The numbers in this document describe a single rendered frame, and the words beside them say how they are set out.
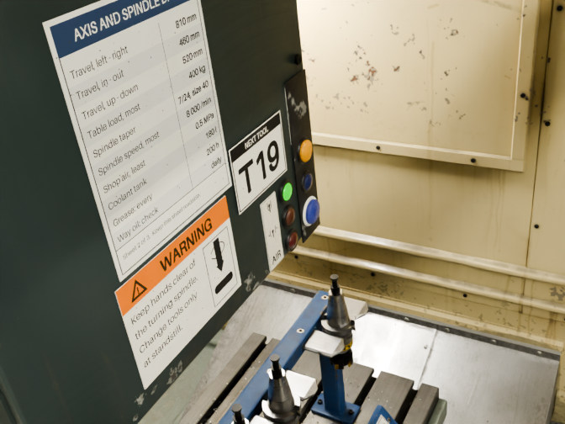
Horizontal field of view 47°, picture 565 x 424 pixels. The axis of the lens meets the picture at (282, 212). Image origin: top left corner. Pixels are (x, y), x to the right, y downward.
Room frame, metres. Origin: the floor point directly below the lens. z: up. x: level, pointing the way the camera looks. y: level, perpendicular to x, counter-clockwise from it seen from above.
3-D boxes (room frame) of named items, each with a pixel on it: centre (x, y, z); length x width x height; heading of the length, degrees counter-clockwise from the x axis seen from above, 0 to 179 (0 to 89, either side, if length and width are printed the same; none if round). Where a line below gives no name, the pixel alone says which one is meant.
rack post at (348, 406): (1.02, -0.06, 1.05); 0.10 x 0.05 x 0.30; 57
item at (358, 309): (0.99, -0.11, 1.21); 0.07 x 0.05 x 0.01; 57
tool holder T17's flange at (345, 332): (0.94, -0.08, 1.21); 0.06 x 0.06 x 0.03
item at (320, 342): (0.90, -0.05, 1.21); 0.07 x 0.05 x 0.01; 57
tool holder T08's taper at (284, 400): (0.76, 0.04, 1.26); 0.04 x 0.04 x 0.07
